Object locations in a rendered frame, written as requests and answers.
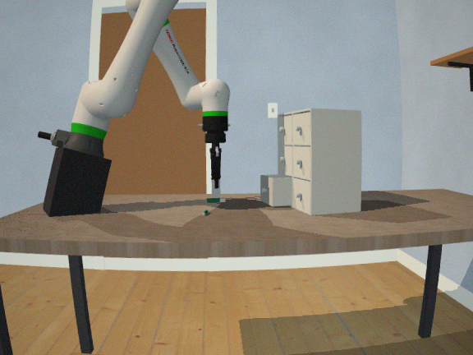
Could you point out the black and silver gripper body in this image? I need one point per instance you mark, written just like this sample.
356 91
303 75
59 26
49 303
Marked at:
215 138

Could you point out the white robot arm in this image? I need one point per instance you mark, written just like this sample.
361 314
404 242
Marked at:
115 95

